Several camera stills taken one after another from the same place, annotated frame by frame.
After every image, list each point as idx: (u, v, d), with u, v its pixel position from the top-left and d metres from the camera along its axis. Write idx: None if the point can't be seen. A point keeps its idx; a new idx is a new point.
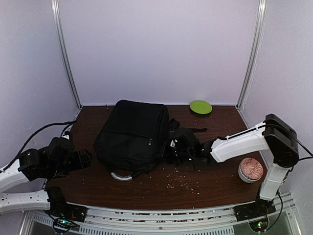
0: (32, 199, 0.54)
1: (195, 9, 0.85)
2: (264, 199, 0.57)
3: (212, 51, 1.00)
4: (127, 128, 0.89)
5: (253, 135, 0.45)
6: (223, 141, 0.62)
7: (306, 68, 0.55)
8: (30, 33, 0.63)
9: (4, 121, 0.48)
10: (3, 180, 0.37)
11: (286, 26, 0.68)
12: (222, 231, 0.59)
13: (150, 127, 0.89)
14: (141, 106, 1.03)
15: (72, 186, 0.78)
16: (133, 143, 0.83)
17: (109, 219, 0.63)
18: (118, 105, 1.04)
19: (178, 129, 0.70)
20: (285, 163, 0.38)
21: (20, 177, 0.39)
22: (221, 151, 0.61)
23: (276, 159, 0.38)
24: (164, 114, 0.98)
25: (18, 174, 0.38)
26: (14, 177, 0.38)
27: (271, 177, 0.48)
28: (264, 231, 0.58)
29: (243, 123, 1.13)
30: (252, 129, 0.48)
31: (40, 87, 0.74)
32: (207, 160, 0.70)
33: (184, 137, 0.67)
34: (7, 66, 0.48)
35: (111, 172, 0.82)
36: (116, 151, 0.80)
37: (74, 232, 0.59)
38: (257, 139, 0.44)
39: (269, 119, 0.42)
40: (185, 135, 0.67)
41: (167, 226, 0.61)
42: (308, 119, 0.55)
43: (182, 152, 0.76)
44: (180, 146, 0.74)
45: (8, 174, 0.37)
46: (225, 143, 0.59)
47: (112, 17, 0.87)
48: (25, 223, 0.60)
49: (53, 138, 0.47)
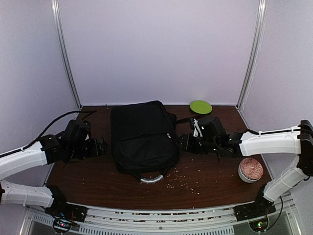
0: (37, 193, 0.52)
1: (195, 9, 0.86)
2: (267, 199, 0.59)
3: (212, 52, 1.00)
4: (137, 133, 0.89)
5: (287, 137, 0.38)
6: (253, 135, 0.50)
7: (306, 68, 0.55)
8: (30, 34, 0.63)
9: (4, 120, 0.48)
10: (23, 158, 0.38)
11: (286, 26, 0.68)
12: (222, 231, 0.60)
13: (160, 124, 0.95)
14: (141, 108, 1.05)
15: (72, 186, 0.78)
16: (151, 146, 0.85)
17: (109, 219, 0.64)
18: (117, 110, 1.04)
19: (204, 116, 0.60)
20: (309, 171, 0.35)
21: (39, 158, 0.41)
22: (251, 145, 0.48)
23: (301, 166, 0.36)
24: (163, 108, 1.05)
25: (40, 153, 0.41)
26: (34, 157, 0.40)
27: (285, 181, 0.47)
28: (264, 231, 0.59)
29: (243, 122, 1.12)
30: (285, 131, 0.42)
31: (40, 87, 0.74)
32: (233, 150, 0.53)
33: (212, 123, 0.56)
34: (7, 65, 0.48)
35: (141, 178, 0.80)
36: (140, 157, 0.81)
37: (74, 232, 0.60)
38: (292, 142, 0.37)
39: (304, 125, 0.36)
40: (213, 121, 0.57)
41: (167, 226, 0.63)
42: (308, 119, 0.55)
43: (207, 143, 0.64)
44: (207, 134, 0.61)
45: (29, 152, 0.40)
46: (255, 137, 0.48)
47: (112, 17, 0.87)
48: (25, 223, 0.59)
49: (70, 121, 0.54)
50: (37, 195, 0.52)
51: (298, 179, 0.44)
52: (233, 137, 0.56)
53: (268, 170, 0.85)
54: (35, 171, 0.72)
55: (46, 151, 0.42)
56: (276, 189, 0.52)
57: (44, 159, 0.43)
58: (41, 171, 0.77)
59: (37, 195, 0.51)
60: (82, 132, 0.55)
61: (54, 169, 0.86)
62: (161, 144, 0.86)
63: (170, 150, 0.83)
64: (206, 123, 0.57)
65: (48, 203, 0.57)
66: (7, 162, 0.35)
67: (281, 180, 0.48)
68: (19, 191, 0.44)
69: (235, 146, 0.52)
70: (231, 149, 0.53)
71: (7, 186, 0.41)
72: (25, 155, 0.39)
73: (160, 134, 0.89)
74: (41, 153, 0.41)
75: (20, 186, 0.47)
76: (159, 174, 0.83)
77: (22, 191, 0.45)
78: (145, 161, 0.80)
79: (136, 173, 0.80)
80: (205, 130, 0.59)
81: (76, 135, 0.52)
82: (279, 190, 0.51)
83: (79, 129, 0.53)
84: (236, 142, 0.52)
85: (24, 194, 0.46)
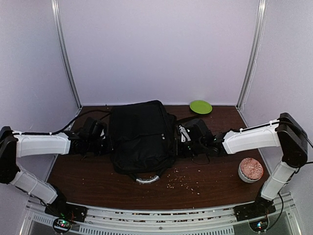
0: (44, 184, 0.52)
1: (195, 9, 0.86)
2: (265, 199, 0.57)
3: (212, 52, 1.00)
4: (134, 133, 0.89)
5: (266, 131, 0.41)
6: (235, 133, 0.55)
7: (306, 68, 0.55)
8: (30, 33, 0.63)
9: (5, 120, 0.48)
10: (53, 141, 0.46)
11: (287, 25, 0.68)
12: (222, 231, 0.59)
13: (156, 125, 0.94)
14: (139, 107, 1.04)
15: (72, 186, 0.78)
16: (146, 145, 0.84)
17: (109, 219, 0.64)
18: (115, 110, 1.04)
19: (190, 120, 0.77)
20: (292, 162, 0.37)
21: (64, 146, 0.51)
22: (234, 142, 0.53)
23: (284, 158, 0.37)
24: (161, 107, 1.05)
25: (67, 141, 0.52)
26: (60, 143, 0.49)
27: (276, 177, 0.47)
28: (264, 231, 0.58)
29: (243, 123, 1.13)
30: (265, 125, 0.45)
31: (40, 88, 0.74)
32: (217, 149, 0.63)
33: (197, 126, 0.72)
34: (7, 65, 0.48)
35: (136, 178, 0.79)
36: (135, 156, 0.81)
37: (74, 232, 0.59)
38: (270, 135, 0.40)
39: (283, 117, 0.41)
40: (198, 124, 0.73)
41: (167, 226, 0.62)
42: (307, 119, 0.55)
43: (195, 145, 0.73)
44: (193, 136, 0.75)
45: (59, 138, 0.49)
46: (236, 134, 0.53)
47: (112, 17, 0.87)
48: (26, 223, 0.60)
49: (88, 118, 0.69)
50: (46, 186, 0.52)
51: (289, 173, 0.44)
52: (217, 137, 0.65)
53: (268, 170, 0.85)
54: (35, 170, 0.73)
55: (71, 141, 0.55)
56: (272, 188, 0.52)
57: (66, 148, 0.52)
58: (41, 171, 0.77)
59: (45, 187, 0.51)
60: (99, 128, 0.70)
61: (54, 169, 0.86)
62: (156, 145, 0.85)
63: (166, 151, 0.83)
64: (191, 126, 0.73)
65: (50, 199, 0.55)
66: (42, 139, 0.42)
67: (273, 178, 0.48)
68: (30, 176, 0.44)
69: (220, 145, 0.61)
70: (215, 149, 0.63)
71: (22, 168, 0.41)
72: (55, 139, 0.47)
73: (156, 134, 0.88)
74: (67, 141, 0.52)
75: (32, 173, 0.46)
76: (155, 175, 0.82)
77: (33, 177, 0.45)
78: (141, 161, 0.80)
79: (132, 173, 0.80)
80: (191, 132, 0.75)
81: (94, 129, 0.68)
82: (275, 188, 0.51)
83: (96, 125, 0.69)
84: (219, 141, 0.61)
85: (34, 181, 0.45)
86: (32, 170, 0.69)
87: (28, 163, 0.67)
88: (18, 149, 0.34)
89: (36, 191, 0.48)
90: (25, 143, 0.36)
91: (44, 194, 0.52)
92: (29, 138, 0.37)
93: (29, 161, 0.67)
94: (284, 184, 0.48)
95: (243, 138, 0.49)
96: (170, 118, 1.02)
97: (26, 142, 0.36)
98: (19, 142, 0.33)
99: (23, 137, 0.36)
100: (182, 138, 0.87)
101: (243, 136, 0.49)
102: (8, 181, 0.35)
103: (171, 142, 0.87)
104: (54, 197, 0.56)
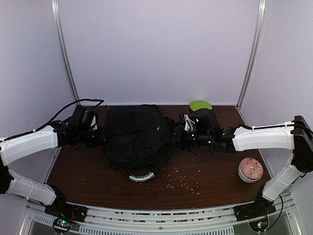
0: (41, 188, 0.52)
1: (195, 10, 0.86)
2: (266, 199, 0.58)
3: (212, 52, 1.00)
4: (129, 129, 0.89)
5: (280, 132, 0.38)
6: (247, 130, 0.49)
7: (306, 68, 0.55)
8: (30, 34, 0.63)
9: (5, 120, 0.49)
10: (36, 139, 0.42)
11: (286, 26, 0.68)
12: (222, 231, 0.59)
13: (150, 121, 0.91)
14: (132, 105, 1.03)
15: (72, 186, 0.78)
16: (141, 140, 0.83)
17: (109, 219, 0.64)
18: (111, 110, 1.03)
19: (202, 112, 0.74)
20: (303, 167, 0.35)
21: (51, 140, 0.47)
22: (245, 139, 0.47)
23: (295, 162, 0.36)
24: (154, 106, 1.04)
25: (53, 134, 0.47)
26: (46, 138, 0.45)
27: (281, 179, 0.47)
28: (264, 231, 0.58)
29: (243, 122, 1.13)
30: (279, 126, 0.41)
31: (40, 88, 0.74)
32: (226, 145, 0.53)
33: (207, 117, 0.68)
34: (7, 65, 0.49)
35: (129, 175, 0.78)
36: (129, 151, 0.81)
37: (74, 232, 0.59)
38: (284, 137, 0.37)
39: (298, 120, 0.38)
40: (209, 116, 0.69)
41: (167, 226, 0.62)
42: (308, 119, 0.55)
43: (201, 136, 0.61)
44: (201, 128, 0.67)
45: (43, 133, 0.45)
46: (249, 132, 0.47)
47: (112, 17, 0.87)
48: (25, 223, 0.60)
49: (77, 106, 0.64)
50: (43, 190, 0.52)
51: (295, 176, 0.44)
52: (226, 131, 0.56)
53: (268, 170, 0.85)
54: (35, 170, 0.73)
55: (57, 132, 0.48)
56: (275, 189, 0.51)
57: (54, 142, 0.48)
58: (41, 170, 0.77)
59: (42, 190, 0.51)
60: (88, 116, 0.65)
61: (54, 169, 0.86)
62: (151, 138, 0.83)
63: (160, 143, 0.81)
64: (201, 117, 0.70)
65: (50, 200, 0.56)
66: (24, 140, 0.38)
67: (278, 180, 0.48)
68: (25, 182, 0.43)
69: (229, 141, 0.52)
70: (224, 144, 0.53)
71: (15, 175, 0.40)
72: (39, 136, 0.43)
73: (151, 129, 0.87)
74: (54, 134, 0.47)
75: (27, 178, 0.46)
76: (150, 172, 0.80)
77: (29, 182, 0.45)
78: (135, 155, 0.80)
79: (125, 169, 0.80)
80: (200, 123, 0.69)
81: (84, 118, 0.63)
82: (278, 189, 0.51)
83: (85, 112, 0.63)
84: (229, 137, 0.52)
85: (30, 186, 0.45)
86: (31, 170, 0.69)
87: (28, 163, 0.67)
88: (3, 158, 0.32)
89: (33, 193, 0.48)
90: (9, 150, 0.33)
91: (43, 195, 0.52)
92: (10, 143, 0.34)
93: (29, 161, 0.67)
94: (288, 186, 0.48)
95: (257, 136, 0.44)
96: (168, 120, 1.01)
97: (9, 148, 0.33)
98: (2, 152, 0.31)
99: (5, 144, 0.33)
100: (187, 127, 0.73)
101: (257, 135, 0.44)
102: (3, 191, 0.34)
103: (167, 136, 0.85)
104: (53, 197, 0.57)
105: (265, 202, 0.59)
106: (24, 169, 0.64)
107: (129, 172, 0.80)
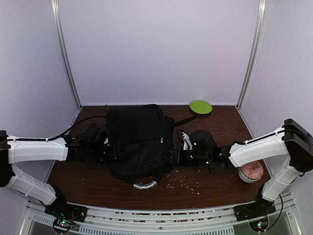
0: (43, 187, 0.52)
1: (196, 9, 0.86)
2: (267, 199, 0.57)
3: (212, 52, 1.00)
4: (132, 137, 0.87)
5: (272, 140, 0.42)
6: (240, 146, 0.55)
7: (306, 68, 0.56)
8: (30, 33, 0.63)
9: (5, 120, 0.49)
10: (48, 148, 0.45)
11: (287, 26, 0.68)
12: (222, 231, 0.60)
13: (153, 129, 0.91)
14: (135, 111, 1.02)
15: (72, 186, 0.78)
16: (145, 149, 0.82)
17: (109, 219, 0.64)
18: (111, 113, 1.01)
19: (197, 132, 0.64)
20: (301, 168, 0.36)
21: (59, 152, 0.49)
22: (240, 155, 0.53)
23: (293, 164, 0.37)
24: (158, 111, 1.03)
25: (63, 148, 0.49)
26: (55, 150, 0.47)
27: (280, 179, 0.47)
28: (264, 231, 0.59)
29: (243, 123, 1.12)
30: (270, 134, 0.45)
31: (40, 88, 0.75)
32: (225, 165, 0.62)
33: (204, 139, 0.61)
34: (7, 65, 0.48)
35: (133, 184, 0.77)
36: (133, 161, 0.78)
37: (74, 232, 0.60)
38: (277, 144, 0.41)
39: (288, 124, 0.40)
40: (204, 137, 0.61)
41: (167, 226, 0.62)
42: (308, 119, 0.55)
43: (199, 157, 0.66)
44: (198, 150, 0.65)
45: (54, 145, 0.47)
46: (241, 148, 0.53)
47: (112, 17, 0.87)
48: (25, 223, 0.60)
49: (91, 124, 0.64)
50: (43, 189, 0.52)
51: (293, 176, 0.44)
52: (224, 151, 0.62)
53: (268, 170, 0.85)
54: (35, 170, 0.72)
55: (68, 148, 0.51)
56: (274, 189, 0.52)
57: (60, 155, 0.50)
58: (41, 170, 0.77)
59: (43, 190, 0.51)
60: (101, 136, 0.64)
61: (54, 169, 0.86)
62: (155, 148, 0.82)
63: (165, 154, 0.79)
64: (198, 140, 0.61)
65: (49, 201, 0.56)
66: (36, 146, 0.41)
67: (277, 180, 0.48)
68: (26, 180, 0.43)
69: (227, 160, 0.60)
70: (223, 163, 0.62)
71: (18, 172, 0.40)
72: (49, 146, 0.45)
73: (154, 138, 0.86)
74: (63, 148, 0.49)
75: (29, 176, 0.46)
76: (151, 180, 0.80)
77: (30, 180, 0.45)
78: (139, 166, 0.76)
79: (129, 178, 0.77)
80: (197, 145, 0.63)
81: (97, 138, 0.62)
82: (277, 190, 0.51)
83: (99, 132, 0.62)
84: (226, 157, 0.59)
85: (32, 185, 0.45)
86: (32, 170, 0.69)
87: (28, 163, 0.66)
88: (10, 156, 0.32)
89: (33, 193, 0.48)
90: (17, 151, 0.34)
91: (44, 194, 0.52)
92: (22, 145, 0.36)
93: (30, 162, 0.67)
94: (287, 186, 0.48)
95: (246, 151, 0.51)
96: (167, 122, 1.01)
97: (18, 149, 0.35)
98: (10, 150, 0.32)
99: (16, 145, 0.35)
100: (185, 146, 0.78)
101: (246, 150, 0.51)
102: (3, 185, 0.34)
103: (169, 146, 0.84)
104: (53, 198, 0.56)
105: (266, 202, 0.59)
106: (25, 169, 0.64)
107: (133, 179, 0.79)
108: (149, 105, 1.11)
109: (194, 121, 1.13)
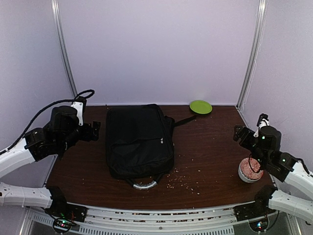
0: (35, 195, 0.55)
1: (195, 9, 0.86)
2: (274, 207, 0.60)
3: (212, 52, 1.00)
4: (132, 137, 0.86)
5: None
6: (301, 168, 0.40)
7: (306, 67, 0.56)
8: (30, 34, 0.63)
9: (5, 120, 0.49)
10: (10, 160, 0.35)
11: (286, 26, 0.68)
12: (222, 231, 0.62)
13: (153, 129, 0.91)
14: (135, 110, 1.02)
15: (71, 186, 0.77)
16: (145, 149, 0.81)
17: (109, 219, 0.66)
18: (111, 113, 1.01)
19: (268, 127, 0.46)
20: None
21: (26, 156, 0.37)
22: (291, 176, 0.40)
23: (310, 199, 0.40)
24: (158, 112, 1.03)
25: (25, 152, 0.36)
26: (17, 158, 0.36)
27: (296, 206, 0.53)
28: (264, 231, 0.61)
29: (243, 122, 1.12)
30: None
31: (40, 87, 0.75)
32: (280, 171, 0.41)
33: (275, 137, 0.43)
34: (7, 65, 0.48)
35: (133, 183, 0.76)
36: (133, 161, 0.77)
37: (74, 232, 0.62)
38: None
39: None
40: (277, 134, 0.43)
41: (167, 226, 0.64)
42: (309, 118, 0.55)
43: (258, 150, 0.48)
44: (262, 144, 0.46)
45: (14, 152, 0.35)
46: (305, 174, 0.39)
47: (112, 18, 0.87)
48: (25, 222, 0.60)
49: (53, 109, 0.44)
50: (35, 196, 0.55)
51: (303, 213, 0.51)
52: (287, 159, 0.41)
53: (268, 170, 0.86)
54: (34, 171, 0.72)
55: (30, 149, 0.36)
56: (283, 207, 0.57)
57: (31, 157, 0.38)
58: (40, 172, 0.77)
59: (34, 197, 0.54)
60: (70, 121, 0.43)
61: (54, 169, 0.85)
62: (155, 149, 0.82)
63: (164, 153, 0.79)
64: (268, 135, 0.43)
65: (47, 205, 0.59)
66: None
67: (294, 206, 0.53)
68: (17, 194, 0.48)
69: (285, 172, 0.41)
70: (279, 169, 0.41)
71: (5, 190, 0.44)
72: (5, 158, 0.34)
73: (154, 138, 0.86)
74: (23, 152, 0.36)
75: (19, 189, 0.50)
76: (151, 180, 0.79)
77: (20, 193, 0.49)
78: (139, 166, 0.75)
79: (129, 178, 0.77)
80: (264, 140, 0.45)
81: (66, 125, 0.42)
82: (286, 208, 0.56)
83: (64, 117, 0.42)
84: (287, 169, 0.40)
85: (22, 197, 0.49)
86: (31, 170, 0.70)
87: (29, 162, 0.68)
88: None
89: (29, 201, 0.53)
90: None
91: (38, 200, 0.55)
92: None
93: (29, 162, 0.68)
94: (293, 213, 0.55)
95: (303, 181, 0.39)
96: (167, 122, 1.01)
97: None
98: None
99: None
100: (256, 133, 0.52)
101: (307, 181, 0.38)
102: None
103: (169, 146, 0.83)
104: (51, 202, 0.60)
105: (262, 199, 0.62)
106: (25, 169, 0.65)
107: (133, 179, 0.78)
108: (149, 105, 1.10)
109: (194, 121, 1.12)
